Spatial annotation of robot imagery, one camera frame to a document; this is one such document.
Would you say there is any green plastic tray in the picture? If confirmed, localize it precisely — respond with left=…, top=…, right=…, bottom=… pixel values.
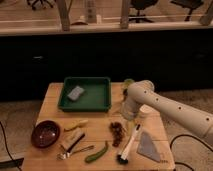
left=58, top=77, right=111, bottom=112

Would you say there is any white cup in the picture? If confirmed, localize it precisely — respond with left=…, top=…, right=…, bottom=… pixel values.
left=140, top=105, right=152, bottom=118

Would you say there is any black cable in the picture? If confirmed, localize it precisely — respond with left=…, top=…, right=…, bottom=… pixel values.
left=0, top=120, right=15, bottom=164
left=169, top=133, right=213, bottom=171

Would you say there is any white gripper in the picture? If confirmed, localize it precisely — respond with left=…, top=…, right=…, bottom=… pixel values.
left=121, top=99, right=139, bottom=121

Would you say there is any metal fork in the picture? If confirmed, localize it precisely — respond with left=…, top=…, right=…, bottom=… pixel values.
left=57, top=145, right=94, bottom=160

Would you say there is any green cucumber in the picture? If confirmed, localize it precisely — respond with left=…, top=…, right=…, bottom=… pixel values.
left=84, top=142, right=109, bottom=163

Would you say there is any yellow banana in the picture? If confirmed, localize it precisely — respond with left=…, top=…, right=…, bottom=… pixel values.
left=64, top=119, right=88, bottom=132

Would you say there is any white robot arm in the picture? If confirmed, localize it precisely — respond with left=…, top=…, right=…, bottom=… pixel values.
left=121, top=80, right=213, bottom=147

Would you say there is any dark grape bunch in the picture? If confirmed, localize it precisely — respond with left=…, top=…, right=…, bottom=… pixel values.
left=109, top=122, right=124, bottom=147

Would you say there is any grey sponge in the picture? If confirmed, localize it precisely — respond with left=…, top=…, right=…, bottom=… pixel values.
left=67, top=86, right=84, bottom=101

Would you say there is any black cable left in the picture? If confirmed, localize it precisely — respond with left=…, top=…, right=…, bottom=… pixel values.
left=0, top=120, right=15, bottom=164

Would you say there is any grey folded cloth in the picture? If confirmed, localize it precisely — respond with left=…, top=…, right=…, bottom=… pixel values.
left=137, top=131, right=161, bottom=162

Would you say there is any dark red bowl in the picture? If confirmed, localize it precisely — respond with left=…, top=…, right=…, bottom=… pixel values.
left=31, top=120, right=60, bottom=148

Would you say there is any white handled dish brush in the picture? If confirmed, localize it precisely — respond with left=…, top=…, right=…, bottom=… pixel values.
left=116, top=124, right=140, bottom=165

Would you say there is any wooden table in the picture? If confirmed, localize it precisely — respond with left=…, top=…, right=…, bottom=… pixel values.
left=22, top=83, right=175, bottom=171

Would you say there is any black cable right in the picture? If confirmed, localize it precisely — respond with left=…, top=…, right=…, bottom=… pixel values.
left=169, top=133, right=213, bottom=171

